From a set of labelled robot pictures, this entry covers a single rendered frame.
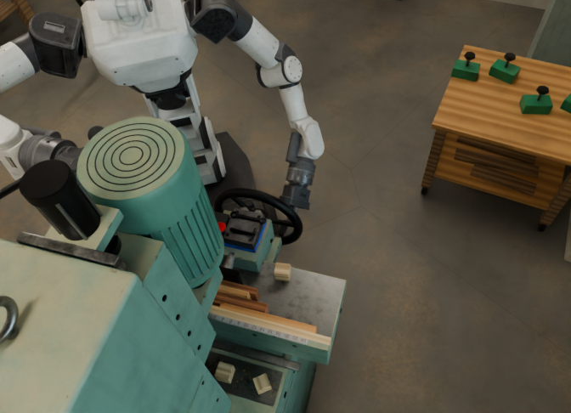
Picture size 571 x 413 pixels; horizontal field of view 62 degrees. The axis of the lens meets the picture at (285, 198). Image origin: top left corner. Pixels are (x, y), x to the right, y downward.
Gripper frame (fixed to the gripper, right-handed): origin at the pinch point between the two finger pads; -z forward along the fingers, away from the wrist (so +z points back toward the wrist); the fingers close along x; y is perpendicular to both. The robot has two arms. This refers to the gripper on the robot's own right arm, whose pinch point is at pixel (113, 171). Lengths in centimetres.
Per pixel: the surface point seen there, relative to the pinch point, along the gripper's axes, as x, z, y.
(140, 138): -12.6, -13.8, -11.4
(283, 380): 18, -36, 53
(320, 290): 30, -40, 33
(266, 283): 28, -26, 34
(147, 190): -19.8, -19.4, -6.2
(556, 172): 167, -125, 22
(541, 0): 305, -123, -63
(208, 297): 9.5, -17.5, 29.1
